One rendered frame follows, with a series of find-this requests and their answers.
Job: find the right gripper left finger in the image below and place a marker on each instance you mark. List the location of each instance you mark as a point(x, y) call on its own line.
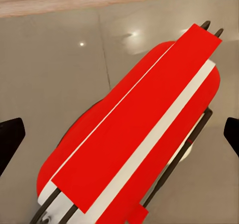
point(12, 132)

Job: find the radio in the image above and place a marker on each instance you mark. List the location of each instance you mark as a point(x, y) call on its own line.
point(112, 154)

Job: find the coffee table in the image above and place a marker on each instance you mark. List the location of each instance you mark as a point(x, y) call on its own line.
point(55, 65)

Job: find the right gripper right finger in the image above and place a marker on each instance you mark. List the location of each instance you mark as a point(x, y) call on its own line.
point(231, 132)

